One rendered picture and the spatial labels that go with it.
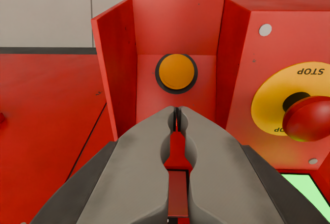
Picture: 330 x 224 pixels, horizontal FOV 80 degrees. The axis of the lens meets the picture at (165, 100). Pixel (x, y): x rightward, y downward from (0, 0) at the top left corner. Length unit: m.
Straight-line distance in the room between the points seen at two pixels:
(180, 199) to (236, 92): 0.11
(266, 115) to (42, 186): 0.36
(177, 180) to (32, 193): 0.27
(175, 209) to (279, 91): 0.13
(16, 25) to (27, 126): 0.70
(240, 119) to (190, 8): 0.12
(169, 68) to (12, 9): 1.01
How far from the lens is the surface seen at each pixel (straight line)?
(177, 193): 0.20
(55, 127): 0.53
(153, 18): 0.22
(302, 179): 0.25
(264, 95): 0.18
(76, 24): 1.04
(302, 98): 0.18
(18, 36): 1.20
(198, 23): 0.22
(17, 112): 0.64
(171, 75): 0.21
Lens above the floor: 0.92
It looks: 57 degrees down
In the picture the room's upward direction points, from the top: 176 degrees counter-clockwise
